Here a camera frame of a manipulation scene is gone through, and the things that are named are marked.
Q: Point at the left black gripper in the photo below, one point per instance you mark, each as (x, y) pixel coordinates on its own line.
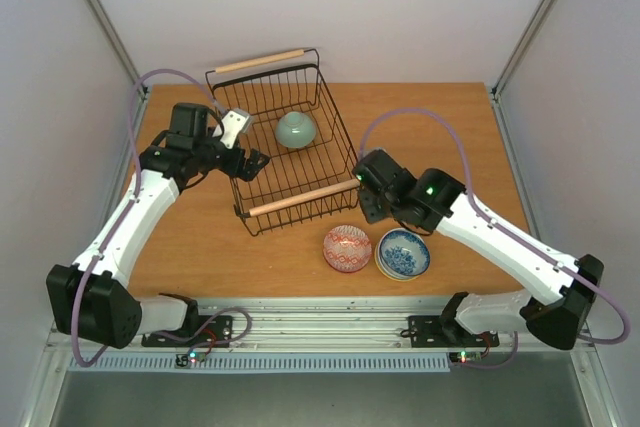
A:
(252, 167)

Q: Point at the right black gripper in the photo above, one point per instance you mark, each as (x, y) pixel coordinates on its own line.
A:
(373, 204)

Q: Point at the red patterned bowl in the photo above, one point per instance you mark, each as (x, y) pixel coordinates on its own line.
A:
(347, 248)

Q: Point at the celadon green bowl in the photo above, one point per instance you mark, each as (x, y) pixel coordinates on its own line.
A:
(295, 130)

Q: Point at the blue floral bowl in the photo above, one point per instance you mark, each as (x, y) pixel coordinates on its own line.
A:
(402, 252)

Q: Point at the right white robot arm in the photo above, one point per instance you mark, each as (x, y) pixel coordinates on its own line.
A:
(555, 298)

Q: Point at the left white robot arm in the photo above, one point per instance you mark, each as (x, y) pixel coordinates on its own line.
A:
(90, 298)

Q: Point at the white yellow bowl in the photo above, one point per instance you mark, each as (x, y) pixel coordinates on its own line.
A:
(398, 278)

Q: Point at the right controller board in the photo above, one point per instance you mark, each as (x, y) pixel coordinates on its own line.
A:
(466, 357)

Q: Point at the controller board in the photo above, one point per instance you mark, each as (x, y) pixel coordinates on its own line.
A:
(189, 360)
(466, 357)

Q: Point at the left controller board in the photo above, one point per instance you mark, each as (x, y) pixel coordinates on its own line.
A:
(189, 360)

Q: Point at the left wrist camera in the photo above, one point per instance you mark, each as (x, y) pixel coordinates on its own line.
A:
(234, 123)

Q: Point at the black wire dish rack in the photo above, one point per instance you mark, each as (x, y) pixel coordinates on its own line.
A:
(298, 184)

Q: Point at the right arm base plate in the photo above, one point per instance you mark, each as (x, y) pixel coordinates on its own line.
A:
(431, 331)

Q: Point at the aluminium rail frame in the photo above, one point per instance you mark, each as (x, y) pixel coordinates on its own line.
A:
(319, 324)

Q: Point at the grey slotted cable duct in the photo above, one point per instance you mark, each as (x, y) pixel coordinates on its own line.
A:
(276, 363)

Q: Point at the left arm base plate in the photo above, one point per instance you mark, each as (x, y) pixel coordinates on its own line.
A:
(195, 330)

